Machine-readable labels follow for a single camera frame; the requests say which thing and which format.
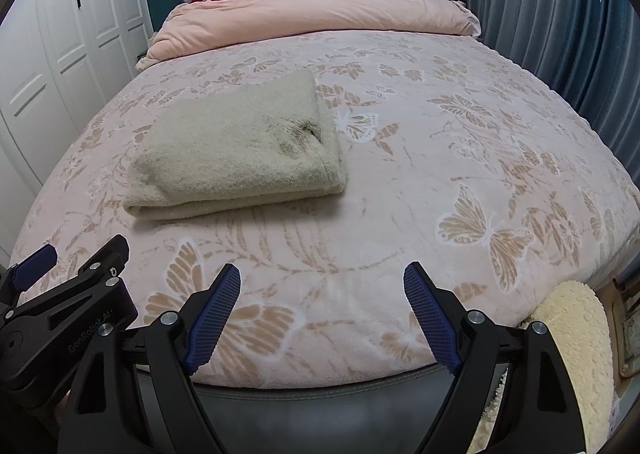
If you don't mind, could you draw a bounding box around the beige knit heart sweater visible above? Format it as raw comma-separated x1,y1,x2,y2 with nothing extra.
122,69,347,220

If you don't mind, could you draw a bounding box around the cream fluffy rug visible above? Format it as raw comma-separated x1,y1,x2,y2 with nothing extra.
466,281,615,454

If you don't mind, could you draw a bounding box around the pink floral bed sheet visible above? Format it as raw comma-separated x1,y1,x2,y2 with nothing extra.
11,32,639,388

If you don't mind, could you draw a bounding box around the white wardrobe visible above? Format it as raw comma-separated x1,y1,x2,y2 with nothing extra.
1,0,152,265

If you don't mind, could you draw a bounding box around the blue grey curtain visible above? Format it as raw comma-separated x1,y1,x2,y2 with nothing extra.
466,0,639,178

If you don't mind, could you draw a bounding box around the pink folded duvet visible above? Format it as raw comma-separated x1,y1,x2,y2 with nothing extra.
137,0,482,71

